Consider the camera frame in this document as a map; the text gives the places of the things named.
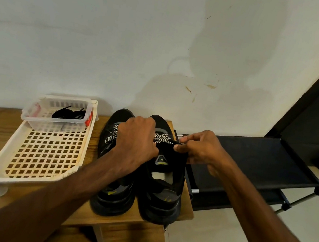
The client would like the person's left hand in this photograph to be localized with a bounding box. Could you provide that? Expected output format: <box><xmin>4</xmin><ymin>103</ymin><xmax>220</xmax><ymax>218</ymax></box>
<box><xmin>107</xmin><ymin>112</ymin><xmax>165</xmax><ymax>182</ymax></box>

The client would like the black shoelaces bundle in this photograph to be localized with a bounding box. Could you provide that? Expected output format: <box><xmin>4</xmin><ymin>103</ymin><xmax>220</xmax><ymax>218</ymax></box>
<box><xmin>51</xmin><ymin>103</ymin><xmax>88</xmax><ymax>123</ymax></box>

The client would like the person's right hand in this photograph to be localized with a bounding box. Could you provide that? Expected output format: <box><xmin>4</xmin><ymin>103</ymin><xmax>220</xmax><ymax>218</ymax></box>
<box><xmin>170</xmin><ymin>126</ymin><xmax>233</xmax><ymax>179</ymax></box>

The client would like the person's left forearm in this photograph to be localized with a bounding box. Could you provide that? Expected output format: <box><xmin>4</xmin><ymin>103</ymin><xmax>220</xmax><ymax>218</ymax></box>
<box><xmin>0</xmin><ymin>140</ymin><xmax>133</xmax><ymax>242</ymax></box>

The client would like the black shoe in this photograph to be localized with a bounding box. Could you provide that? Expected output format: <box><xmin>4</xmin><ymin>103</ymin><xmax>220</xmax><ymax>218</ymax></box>
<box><xmin>87</xmin><ymin>106</ymin><xmax>149</xmax><ymax>220</ymax></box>
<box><xmin>133</xmin><ymin>114</ymin><xmax>195</xmax><ymax>228</ymax></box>

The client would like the large white plastic tray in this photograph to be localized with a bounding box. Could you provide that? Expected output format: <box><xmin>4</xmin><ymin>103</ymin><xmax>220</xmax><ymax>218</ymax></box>
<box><xmin>0</xmin><ymin>85</ymin><xmax>100</xmax><ymax>210</ymax></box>

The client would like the black shoe rack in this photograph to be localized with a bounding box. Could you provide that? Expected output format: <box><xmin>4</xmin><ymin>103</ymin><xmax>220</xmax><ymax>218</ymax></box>
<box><xmin>178</xmin><ymin>124</ymin><xmax>319</xmax><ymax>229</ymax></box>

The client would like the person's right forearm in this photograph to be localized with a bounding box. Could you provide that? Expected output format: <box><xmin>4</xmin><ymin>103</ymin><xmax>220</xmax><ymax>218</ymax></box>
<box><xmin>201</xmin><ymin>158</ymin><xmax>319</xmax><ymax>242</ymax></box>

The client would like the small white plastic basket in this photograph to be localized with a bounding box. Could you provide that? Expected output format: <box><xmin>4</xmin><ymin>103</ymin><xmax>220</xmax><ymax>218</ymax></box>
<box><xmin>19</xmin><ymin>90</ymin><xmax>96</xmax><ymax>139</ymax></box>

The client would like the red label sticker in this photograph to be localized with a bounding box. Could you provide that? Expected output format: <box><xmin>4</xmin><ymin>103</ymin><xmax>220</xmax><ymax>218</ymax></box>
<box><xmin>85</xmin><ymin>110</ymin><xmax>95</xmax><ymax>128</ymax></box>

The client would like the black white patterned shoelace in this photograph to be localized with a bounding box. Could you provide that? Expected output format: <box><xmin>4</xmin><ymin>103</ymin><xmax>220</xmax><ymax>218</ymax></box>
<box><xmin>153</xmin><ymin>128</ymin><xmax>191</xmax><ymax>148</ymax></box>
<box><xmin>104</xmin><ymin>120</ymin><xmax>123</xmax><ymax>146</ymax></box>

